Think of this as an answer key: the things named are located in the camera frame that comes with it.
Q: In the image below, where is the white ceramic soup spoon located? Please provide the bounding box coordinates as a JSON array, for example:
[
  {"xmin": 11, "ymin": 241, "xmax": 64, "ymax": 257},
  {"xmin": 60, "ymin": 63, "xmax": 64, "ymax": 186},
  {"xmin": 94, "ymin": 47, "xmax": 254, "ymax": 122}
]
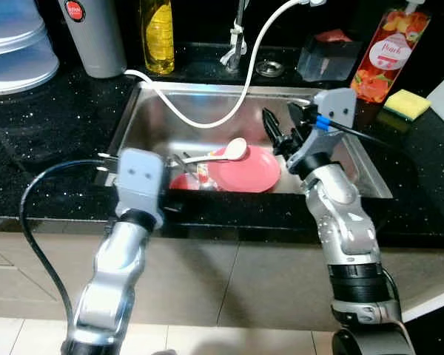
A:
[{"xmin": 181, "ymin": 138, "xmax": 249, "ymax": 165}]

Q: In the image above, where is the red and white bowl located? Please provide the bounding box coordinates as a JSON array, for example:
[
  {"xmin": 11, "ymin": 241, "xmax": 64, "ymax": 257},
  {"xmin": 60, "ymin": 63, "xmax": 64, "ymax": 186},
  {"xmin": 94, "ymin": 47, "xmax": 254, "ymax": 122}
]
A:
[{"xmin": 169, "ymin": 172, "xmax": 202, "ymax": 192}]

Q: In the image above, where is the round metal hole cover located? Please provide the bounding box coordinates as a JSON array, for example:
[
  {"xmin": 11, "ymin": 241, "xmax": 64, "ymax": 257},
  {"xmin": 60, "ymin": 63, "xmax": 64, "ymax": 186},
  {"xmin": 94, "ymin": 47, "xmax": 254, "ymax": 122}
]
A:
[{"xmin": 256, "ymin": 59, "xmax": 285, "ymax": 78}]

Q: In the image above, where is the pink plastic plate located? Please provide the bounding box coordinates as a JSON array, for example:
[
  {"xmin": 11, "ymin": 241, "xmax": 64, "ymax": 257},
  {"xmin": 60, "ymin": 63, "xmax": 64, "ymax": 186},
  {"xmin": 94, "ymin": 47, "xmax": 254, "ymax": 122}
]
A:
[{"xmin": 206, "ymin": 145, "xmax": 281, "ymax": 195}]

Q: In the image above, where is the clear plastic soap box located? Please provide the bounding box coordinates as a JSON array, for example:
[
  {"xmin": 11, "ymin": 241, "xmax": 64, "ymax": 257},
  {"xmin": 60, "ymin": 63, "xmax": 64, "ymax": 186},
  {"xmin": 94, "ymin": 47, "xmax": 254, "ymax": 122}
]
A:
[{"xmin": 296, "ymin": 30, "xmax": 365, "ymax": 84}]

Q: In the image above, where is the stainless steel sink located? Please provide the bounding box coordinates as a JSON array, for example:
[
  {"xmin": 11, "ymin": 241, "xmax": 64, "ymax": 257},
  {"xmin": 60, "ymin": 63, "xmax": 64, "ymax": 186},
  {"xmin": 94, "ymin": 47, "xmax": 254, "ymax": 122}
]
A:
[{"xmin": 107, "ymin": 80, "xmax": 394, "ymax": 202}]

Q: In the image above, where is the metal sink faucet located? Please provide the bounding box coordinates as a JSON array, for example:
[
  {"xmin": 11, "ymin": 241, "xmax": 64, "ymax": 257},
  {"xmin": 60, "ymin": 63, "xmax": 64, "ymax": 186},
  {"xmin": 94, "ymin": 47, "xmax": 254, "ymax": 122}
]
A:
[{"xmin": 221, "ymin": 0, "xmax": 250, "ymax": 72}]

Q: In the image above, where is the peach dish soap bottle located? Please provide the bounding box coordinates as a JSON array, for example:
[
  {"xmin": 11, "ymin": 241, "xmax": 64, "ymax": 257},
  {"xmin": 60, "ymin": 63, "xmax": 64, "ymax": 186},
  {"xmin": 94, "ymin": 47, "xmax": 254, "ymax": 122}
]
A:
[{"xmin": 350, "ymin": 0, "xmax": 432, "ymax": 104}]

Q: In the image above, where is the yellow green sponge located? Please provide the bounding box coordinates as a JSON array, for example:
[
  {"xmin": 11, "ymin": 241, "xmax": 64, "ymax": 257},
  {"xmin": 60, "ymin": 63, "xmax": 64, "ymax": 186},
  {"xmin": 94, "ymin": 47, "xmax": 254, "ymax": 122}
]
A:
[{"xmin": 383, "ymin": 89, "xmax": 432, "ymax": 121}]

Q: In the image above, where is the beige base cabinet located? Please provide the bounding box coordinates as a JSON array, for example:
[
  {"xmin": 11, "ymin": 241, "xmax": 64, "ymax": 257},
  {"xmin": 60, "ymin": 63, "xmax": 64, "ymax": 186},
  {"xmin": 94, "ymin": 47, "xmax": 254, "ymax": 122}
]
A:
[{"xmin": 0, "ymin": 233, "xmax": 444, "ymax": 330}]

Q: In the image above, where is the yellow oil bottle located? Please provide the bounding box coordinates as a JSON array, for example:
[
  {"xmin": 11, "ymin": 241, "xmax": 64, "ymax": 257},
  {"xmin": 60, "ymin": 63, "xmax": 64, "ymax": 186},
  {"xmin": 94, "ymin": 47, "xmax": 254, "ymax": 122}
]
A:
[{"xmin": 138, "ymin": 0, "xmax": 175, "ymax": 75}]

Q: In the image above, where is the grey thermos flask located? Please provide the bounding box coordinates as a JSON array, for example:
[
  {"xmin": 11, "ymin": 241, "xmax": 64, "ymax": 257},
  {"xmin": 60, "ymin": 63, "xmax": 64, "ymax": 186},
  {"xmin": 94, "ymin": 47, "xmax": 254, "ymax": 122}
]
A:
[{"xmin": 61, "ymin": 0, "xmax": 128, "ymax": 79}]

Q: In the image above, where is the white translucent food container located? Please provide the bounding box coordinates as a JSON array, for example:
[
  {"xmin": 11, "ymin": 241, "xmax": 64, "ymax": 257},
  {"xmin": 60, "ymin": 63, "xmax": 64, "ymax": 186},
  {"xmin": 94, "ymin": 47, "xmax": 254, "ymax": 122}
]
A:
[{"xmin": 0, "ymin": 0, "xmax": 60, "ymax": 95}]

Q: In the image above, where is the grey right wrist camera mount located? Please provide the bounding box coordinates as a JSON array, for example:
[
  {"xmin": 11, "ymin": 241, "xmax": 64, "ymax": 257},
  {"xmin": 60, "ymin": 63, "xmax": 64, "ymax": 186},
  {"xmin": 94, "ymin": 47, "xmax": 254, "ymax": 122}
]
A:
[{"xmin": 287, "ymin": 87, "xmax": 357, "ymax": 177}]

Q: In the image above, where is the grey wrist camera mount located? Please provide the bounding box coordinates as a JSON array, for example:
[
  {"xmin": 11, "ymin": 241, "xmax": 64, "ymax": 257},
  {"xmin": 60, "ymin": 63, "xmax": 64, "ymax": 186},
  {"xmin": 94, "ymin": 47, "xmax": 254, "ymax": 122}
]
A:
[
  {"xmin": 287, "ymin": 87, "xmax": 357, "ymax": 177},
  {"xmin": 115, "ymin": 148, "xmax": 166, "ymax": 226}
]

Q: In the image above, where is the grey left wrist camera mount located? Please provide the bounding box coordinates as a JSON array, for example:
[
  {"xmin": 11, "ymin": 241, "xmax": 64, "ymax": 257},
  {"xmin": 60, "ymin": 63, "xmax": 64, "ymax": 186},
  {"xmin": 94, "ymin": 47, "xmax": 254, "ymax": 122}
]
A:
[{"xmin": 115, "ymin": 148, "xmax": 166, "ymax": 226}]

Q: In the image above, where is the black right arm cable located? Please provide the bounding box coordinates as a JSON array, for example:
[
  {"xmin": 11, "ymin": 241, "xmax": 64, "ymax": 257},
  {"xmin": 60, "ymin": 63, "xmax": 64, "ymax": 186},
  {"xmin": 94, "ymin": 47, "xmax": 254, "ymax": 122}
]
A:
[{"xmin": 318, "ymin": 117, "xmax": 405, "ymax": 320}]

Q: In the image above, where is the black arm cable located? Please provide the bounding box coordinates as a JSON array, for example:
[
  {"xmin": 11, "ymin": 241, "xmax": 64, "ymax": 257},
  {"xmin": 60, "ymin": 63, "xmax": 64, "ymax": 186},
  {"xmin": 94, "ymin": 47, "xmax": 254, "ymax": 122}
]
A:
[
  {"xmin": 18, "ymin": 159, "xmax": 123, "ymax": 326},
  {"xmin": 318, "ymin": 117, "xmax": 405, "ymax": 320}
]

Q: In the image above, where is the white flexible hose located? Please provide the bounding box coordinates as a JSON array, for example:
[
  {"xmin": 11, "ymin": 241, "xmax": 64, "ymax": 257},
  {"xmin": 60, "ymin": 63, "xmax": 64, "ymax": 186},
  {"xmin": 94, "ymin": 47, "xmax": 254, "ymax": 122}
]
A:
[{"xmin": 124, "ymin": 0, "xmax": 328, "ymax": 130}]

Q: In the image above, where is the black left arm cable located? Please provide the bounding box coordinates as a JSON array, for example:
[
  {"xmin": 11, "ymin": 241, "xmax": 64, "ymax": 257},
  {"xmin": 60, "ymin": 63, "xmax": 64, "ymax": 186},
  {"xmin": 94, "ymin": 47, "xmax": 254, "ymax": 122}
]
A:
[{"xmin": 18, "ymin": 159, "xmax": 123, "ymax": 326}]

